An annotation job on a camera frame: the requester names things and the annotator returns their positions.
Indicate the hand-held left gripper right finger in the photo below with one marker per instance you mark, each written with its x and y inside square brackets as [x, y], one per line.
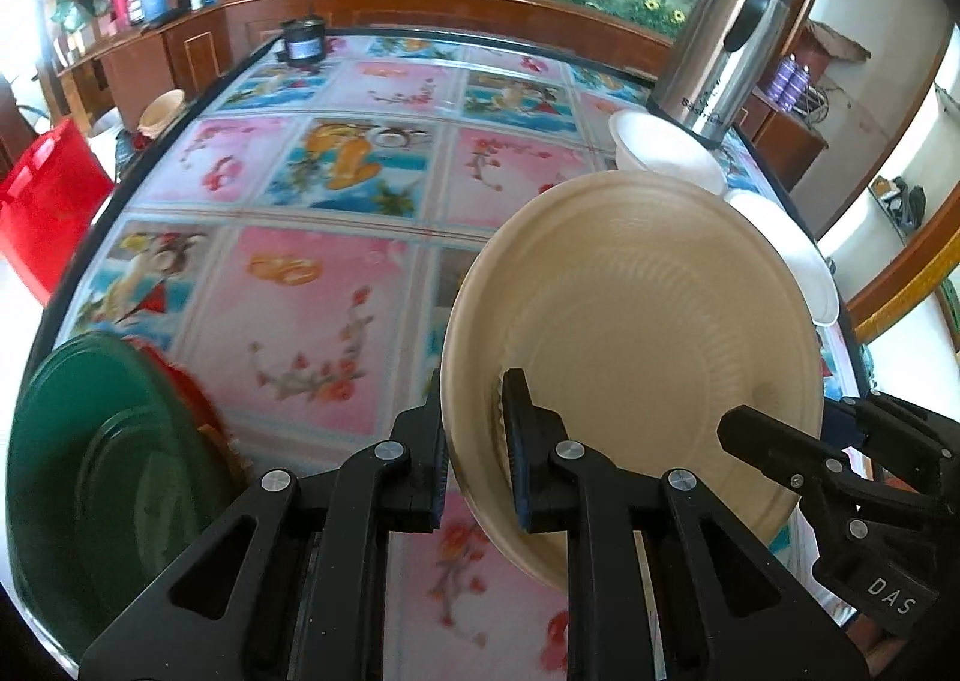
[519, 456]

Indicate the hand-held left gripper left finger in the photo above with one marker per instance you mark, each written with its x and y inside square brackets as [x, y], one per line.
[420, 471]

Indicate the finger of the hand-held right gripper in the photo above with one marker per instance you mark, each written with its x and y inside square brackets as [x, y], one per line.
[907, 445]
[780, 448]

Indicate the cream disposable bowl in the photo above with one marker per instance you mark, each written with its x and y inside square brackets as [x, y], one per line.
[645, 321]

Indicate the red wedding plate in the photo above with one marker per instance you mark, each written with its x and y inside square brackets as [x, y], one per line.
[191, 388]

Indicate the green plastic basin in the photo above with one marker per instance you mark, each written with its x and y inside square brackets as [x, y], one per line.
[97, 486]

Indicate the white disposable bowl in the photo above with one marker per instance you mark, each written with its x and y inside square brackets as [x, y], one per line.
[795, 253]
[667, 152]

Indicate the purple cans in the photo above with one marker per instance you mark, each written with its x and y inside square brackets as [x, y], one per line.
[791, 85]

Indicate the stainless steel thermos kettle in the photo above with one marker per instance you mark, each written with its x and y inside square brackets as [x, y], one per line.
[712, 58]

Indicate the brown woven basket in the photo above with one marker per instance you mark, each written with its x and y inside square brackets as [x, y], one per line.
[836, 43]

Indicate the small black jar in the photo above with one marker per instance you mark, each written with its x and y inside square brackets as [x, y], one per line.
[304, 45]

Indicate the beige bowl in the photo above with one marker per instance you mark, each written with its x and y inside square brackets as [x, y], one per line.
[163, 111]

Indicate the wooden partition cabinet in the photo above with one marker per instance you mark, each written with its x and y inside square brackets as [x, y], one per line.
[150, 66]

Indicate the pink bottle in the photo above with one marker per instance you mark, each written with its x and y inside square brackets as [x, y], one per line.
[120, 2]

